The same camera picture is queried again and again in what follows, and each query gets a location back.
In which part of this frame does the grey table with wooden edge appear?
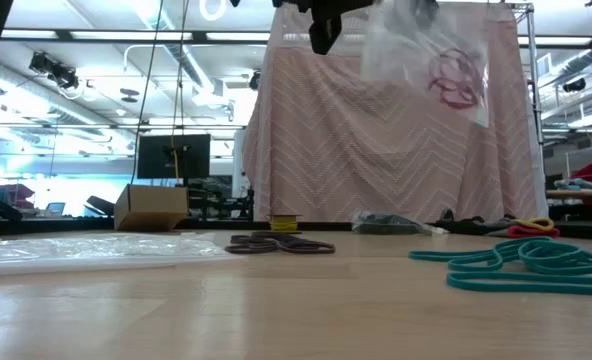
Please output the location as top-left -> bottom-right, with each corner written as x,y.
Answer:
545,188 -> 592,205

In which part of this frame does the stack of clear zipper bags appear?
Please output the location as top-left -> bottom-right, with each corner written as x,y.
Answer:
0,232 -> 233,277

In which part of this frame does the black ceiling spotlight cluster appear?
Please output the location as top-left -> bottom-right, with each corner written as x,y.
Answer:
27,50 -> 81,91

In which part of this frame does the small tan block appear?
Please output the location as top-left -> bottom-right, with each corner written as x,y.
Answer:
113,183 -> 191,233

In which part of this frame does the black monitor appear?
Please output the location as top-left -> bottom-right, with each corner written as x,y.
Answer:
136,133 -> 212,180

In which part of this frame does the pile of thin brown rubber bands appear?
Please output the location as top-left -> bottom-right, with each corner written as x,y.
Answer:
224,230 -> 337,256

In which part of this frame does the ceiling light bar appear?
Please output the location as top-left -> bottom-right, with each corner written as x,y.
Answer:
0,27 -> 592,49

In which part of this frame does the hanging black cable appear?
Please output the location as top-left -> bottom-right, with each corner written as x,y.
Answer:
129,0 -> 166,185

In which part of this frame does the long red rubber band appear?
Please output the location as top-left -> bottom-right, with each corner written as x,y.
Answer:
427,47 -> 486,110
428,49 -> 485,110

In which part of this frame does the pile of teal rubber bands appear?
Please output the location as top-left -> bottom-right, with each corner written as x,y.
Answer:
408,236 -> 592,298

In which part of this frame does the short red rubber band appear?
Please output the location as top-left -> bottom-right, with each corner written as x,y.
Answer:
440,47 -> 485,81

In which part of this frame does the clear zipper bag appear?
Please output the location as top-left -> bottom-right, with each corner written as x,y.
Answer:
350,209 -> 450,237
359,0 -> 492,129

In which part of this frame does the round white ceiling light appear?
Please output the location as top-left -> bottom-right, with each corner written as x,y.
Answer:
198,0 -> 229,23

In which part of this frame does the pink chevron cloth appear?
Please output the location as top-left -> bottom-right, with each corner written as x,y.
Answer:
240,0 -> 550,224

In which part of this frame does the black work glove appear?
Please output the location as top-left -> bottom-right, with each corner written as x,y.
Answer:
434,208 -> 500,236

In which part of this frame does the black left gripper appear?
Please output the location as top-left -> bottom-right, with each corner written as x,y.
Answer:
273,0 -> 377,56

